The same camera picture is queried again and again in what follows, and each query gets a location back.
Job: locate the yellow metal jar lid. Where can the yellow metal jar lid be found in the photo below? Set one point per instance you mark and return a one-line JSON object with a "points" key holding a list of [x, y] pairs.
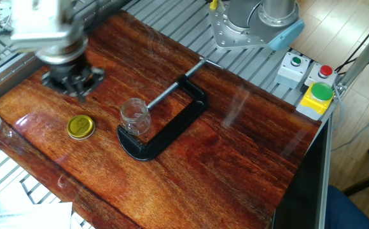
{"points": [[80, 126]]}

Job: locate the aluminium frame post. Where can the aluminium frame post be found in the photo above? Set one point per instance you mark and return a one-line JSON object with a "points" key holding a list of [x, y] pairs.
{"points": [[362, 57]]}

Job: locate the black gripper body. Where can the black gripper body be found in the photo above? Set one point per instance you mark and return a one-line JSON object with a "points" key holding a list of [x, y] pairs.
{"points": [[70, 70]]}

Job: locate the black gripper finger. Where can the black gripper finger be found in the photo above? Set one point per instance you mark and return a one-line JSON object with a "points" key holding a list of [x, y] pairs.
{"points": [[60, 86], [90, 79]]}

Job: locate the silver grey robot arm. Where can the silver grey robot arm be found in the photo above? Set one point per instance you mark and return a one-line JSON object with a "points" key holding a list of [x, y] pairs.
{"points": [[245, 12]]}

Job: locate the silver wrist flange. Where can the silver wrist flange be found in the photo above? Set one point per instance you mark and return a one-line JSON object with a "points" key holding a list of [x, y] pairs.
{"points": [[63, 52]]}

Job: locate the white paper sheets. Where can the white paper sheets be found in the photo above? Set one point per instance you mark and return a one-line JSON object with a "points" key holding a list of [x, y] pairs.
{"points": [[44, 216]]}

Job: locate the yellow box big green button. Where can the yellow box big green button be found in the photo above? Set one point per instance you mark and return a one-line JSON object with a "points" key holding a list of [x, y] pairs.
{"points": [[315, 101]]}

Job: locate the black iron C-clamp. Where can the black iron C-clamp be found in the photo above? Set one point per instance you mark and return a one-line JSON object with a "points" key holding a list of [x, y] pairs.
{"points": [[178, 125]]}

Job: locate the grey box small green button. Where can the grey box small green button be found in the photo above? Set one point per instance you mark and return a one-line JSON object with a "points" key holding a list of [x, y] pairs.
{"points": [[291, 71]]}

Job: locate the grey box red button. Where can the grey box red button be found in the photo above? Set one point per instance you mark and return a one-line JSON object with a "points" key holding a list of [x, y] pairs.
{"points": [[326, 70]]}

